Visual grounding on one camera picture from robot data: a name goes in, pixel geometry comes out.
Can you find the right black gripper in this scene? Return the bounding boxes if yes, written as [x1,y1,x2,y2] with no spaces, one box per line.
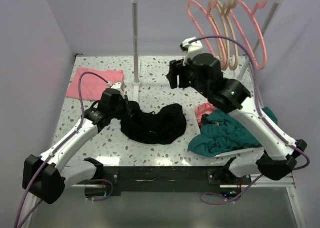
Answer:
[167,57,210,98]

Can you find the black shorts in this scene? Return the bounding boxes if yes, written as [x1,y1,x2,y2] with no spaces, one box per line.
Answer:
[120,101,187,145]

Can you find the pink plastic hanger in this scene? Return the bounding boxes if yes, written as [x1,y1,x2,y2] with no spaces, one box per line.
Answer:
[234,0,270,71]
[186,0,227,63]

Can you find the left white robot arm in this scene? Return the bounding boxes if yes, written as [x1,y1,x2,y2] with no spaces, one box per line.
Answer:
[22,88,131,204]

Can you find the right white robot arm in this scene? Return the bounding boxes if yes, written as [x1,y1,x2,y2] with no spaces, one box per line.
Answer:
[167,53,307,185]

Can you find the beige wooden hanger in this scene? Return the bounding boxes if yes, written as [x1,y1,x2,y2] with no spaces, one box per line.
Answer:
[212,0,237,71]
[222,0,239,71]

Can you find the pink garment in tray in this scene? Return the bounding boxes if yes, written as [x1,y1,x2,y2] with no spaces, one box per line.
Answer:
[195,103,217,127]

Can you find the pink folded shirt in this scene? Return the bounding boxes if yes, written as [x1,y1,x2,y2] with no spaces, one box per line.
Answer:
[66,67,125,101]

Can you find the teal garment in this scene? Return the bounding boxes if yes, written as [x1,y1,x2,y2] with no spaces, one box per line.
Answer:
[187,106,279,158]

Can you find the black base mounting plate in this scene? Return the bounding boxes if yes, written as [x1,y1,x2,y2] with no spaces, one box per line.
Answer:
[82,166,252,198]

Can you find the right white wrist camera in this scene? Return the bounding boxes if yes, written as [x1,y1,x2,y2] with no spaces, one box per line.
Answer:
[180,37,203,67]

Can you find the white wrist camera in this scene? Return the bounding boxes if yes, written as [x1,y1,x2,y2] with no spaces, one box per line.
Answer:
[180,37,203,67]
[108,81,126,96]

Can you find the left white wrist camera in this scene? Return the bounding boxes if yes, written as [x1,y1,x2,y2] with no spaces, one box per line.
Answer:
[108,81,126,96]

